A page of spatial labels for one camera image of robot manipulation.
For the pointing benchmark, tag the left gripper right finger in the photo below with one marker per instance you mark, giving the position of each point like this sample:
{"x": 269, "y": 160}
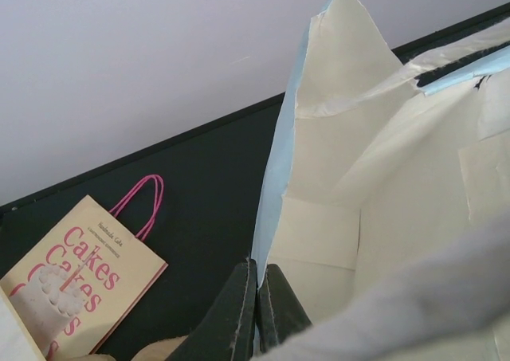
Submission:
{"x": 280, "y": 314}

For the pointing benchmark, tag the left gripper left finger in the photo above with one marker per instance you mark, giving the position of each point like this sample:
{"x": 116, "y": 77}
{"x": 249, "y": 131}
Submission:
{"x": 226, "y": 332}

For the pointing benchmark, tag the light blue paper bag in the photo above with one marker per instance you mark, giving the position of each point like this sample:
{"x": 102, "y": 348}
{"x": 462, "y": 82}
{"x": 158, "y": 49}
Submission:
{"x": 386, "y": 195}

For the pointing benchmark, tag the white pink-edged napkin pack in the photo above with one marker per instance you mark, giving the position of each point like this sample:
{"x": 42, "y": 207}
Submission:
{"x": 13, "y": 342}

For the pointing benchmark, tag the brown Cakes paper bag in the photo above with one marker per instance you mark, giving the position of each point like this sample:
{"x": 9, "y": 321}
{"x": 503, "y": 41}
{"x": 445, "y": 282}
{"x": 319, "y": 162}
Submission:
{"x": 76, "y": 285}

